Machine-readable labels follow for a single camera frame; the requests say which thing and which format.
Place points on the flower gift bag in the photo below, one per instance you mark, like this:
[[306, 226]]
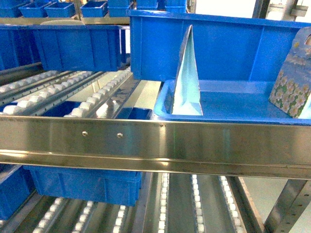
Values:
[[186, 96], [291, 92]]

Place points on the white roller track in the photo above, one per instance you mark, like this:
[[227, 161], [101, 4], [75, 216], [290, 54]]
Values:
[[87, 108]]

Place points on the blue plastic tray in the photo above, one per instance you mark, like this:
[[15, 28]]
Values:
[[229, 102]]

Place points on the blue bin on left rollers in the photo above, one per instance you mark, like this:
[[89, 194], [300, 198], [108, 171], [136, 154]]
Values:
[[64, 47]]

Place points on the large blue bin behind tray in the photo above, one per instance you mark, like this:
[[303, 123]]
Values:
[[226, 48]]

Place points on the blue bin lower far left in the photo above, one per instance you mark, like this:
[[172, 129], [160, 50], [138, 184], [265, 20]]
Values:
[[16, 185]]

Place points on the blue bin under rail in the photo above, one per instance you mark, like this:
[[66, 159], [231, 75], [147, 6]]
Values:
[[109, 186]]

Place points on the stainless steel front rail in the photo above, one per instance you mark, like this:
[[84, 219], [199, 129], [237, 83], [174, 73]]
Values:
[[258, 149]]

